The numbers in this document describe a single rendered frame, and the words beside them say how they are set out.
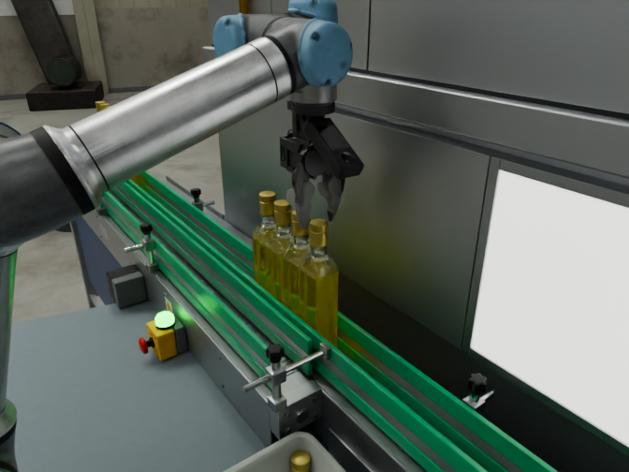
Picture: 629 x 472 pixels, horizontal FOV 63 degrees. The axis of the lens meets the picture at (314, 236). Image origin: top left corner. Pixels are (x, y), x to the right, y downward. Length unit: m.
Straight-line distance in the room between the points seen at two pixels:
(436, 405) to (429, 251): 0.25
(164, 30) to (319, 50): 8.84
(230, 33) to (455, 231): 0.44
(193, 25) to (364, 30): 8.58
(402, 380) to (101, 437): 0.59
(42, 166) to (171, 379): 0.77
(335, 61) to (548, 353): 0.50
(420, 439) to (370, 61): 0.63
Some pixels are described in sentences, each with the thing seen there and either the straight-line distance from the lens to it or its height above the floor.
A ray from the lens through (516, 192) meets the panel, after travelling 0.76.
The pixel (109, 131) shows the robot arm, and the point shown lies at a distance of 0.56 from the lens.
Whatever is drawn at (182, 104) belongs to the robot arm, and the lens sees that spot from 0.57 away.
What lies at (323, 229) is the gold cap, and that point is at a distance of 0.89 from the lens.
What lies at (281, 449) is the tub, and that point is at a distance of 0.93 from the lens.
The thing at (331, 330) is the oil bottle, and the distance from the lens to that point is 1.00.
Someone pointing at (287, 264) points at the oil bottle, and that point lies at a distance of 0.98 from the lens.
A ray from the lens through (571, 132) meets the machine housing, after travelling 0.71.
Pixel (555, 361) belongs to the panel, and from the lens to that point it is 0.82.
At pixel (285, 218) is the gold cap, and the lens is 0.98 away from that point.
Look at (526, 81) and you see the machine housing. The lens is 0.76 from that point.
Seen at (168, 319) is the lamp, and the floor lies 0.85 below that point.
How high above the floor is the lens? 1.53
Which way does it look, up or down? 26 degrees down
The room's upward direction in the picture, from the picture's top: straight up
